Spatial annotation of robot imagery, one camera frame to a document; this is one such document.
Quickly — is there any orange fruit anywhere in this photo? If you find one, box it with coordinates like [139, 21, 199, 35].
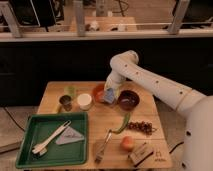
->
[120, 136, 135, 152]

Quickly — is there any grey triangular cloth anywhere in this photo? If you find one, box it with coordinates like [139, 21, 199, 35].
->
[55, 127, 85, 145]

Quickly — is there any orange bowl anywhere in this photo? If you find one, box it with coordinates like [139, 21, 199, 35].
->
[92, 84, 107, 103]

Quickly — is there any green plastic tray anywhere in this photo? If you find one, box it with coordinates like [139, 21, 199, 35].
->
[16, 112, 88, 169]

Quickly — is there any wooden block brush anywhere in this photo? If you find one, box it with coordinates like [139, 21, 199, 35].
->
[128, 142, 154, 167]

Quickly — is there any green chili pepper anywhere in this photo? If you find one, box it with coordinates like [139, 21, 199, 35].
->
[112, 113, 131, 134]

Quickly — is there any grey metal rail frame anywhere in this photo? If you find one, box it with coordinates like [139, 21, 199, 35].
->
[0, 0, 213, 42]

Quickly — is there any black cable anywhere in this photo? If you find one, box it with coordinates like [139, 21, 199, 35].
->
[168, 141, 185, 155]

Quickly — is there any wooden table board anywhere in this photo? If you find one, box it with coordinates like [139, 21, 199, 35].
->
[37, 81, 172, 170]

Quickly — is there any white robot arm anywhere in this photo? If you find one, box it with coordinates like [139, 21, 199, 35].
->
[105, 50, 213, 171]

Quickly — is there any white cup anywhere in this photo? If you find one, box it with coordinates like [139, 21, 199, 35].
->
[77, 93, 92, 110]

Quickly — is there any dark brown bowl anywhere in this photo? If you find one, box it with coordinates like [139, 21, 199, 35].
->
[117, 90, 140, 111]

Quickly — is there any green plastic cup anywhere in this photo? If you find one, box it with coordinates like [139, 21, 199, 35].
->
[64, 86, 76, 99]

